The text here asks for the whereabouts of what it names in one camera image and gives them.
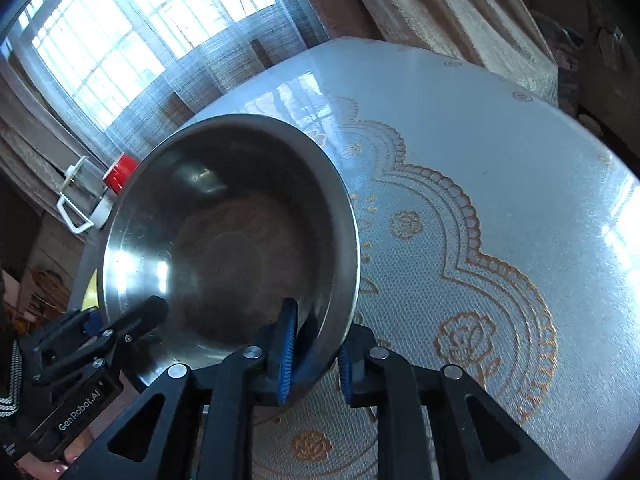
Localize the glass electric kettle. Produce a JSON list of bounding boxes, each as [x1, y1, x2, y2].
[[56, 156, 118, 235]]

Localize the person's left hand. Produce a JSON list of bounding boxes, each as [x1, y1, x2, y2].
[[15, 432, 96, 480]]

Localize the red mug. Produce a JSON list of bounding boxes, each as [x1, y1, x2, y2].
[[102, 154, 140, 193]]

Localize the beige curtain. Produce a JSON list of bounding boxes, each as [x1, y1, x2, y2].
[[335, 0, 558, 106], [0, 75, 108, 221]]

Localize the yellow plastic bowl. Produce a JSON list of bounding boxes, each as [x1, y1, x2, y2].
[[82, 270, 103, 311]]

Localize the large barred window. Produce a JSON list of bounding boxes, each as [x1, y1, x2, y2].
[[0, 0, 331, 131]]

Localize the stainless steel bowl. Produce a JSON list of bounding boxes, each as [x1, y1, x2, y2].
[[97, 114, 361, 396]]

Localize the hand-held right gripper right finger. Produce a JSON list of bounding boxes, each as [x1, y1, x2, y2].
[[337, 324, 571, 480]]

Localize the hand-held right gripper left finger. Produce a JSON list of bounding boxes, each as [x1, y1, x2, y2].
[[60, 297, 302, 480]]

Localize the wooden chair post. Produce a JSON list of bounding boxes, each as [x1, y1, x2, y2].
[[250, 39, 274, 69]]

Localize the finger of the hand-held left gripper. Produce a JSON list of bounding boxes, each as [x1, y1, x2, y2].
[[32, 297, 169, 387], [35, 309, 104, 356]]

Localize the sheer white curtain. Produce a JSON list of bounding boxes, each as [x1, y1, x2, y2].
[[0, 0, 351, 161]]

